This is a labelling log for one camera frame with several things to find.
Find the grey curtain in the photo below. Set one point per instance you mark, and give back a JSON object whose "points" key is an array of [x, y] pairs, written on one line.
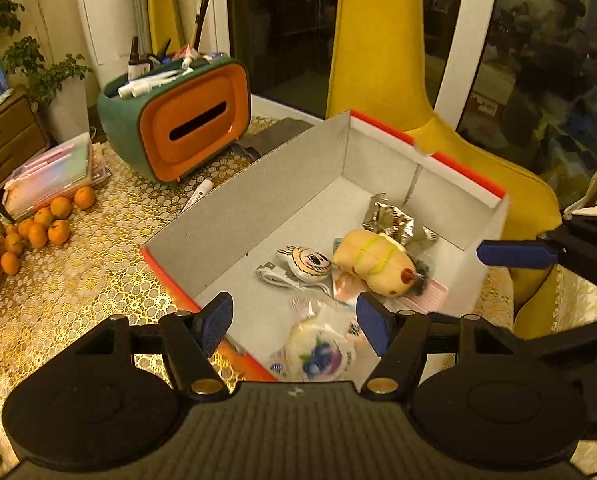
{"points": [[139, 0]]}

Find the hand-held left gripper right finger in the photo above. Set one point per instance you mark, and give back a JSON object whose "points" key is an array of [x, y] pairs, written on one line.
{"points": [[373, 322]]}

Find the pile of tangerines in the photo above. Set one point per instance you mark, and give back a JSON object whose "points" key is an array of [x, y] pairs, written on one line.
{"points": [[38, 235]]}

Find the pink striped packet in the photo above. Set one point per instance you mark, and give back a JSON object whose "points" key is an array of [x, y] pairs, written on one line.
{"points": [[431, 297]]}

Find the peach plush toy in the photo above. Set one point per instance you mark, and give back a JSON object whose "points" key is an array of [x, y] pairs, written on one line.
{"points": [[373, 260]]}

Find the yellow curtain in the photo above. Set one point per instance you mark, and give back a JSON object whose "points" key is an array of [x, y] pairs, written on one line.
{"points": [[163, 5]]}

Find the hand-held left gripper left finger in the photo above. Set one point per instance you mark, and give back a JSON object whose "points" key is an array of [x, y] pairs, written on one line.
{"points": [[216, 322]]}

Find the wooden cabinet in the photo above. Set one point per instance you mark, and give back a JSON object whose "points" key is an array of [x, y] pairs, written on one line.
{"points": [[8, 145]]}

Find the round white face pouch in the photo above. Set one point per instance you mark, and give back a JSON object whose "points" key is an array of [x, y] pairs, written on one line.
{"points": [[306, 262]]}

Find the yellow chair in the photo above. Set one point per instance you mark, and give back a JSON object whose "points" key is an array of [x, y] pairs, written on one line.
{"points": [[378, 60]]}

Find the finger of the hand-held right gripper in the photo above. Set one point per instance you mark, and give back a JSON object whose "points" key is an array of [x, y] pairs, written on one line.
{"points": [[513, 253], [595, 345]]}

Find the dark grey pad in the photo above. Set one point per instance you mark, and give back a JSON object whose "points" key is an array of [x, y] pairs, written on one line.
{"points": [[278, 135]]}

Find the pastel plastic folder case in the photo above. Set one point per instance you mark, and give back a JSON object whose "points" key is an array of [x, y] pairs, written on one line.
{"points": [[48, 175]]}

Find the silver foil snack packet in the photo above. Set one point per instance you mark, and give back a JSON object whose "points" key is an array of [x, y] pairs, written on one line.
{"points": [[388, 215]]}

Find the red cardboard box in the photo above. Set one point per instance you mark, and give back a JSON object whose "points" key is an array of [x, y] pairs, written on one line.
{"points": [[278, 195]]}

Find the green and orange tissue box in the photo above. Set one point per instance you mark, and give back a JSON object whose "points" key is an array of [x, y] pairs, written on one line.
{"points": [[188, 120]]}

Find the large green houseplant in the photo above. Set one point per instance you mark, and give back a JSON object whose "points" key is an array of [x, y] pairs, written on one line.
{"points": [[43, 70]]}

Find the small white tube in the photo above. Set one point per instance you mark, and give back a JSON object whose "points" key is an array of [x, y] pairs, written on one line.
{"points": [[198, 195]]}

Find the small dark clear packet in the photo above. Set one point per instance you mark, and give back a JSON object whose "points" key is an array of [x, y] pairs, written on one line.
{"points": [[422, 275]]}

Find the gold lace covered desktop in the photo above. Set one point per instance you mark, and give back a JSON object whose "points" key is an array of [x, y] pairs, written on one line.
{"points": [[78, 280]]}

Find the bread bun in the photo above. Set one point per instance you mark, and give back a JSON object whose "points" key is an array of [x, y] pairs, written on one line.
{"points": [[313, 350]]}

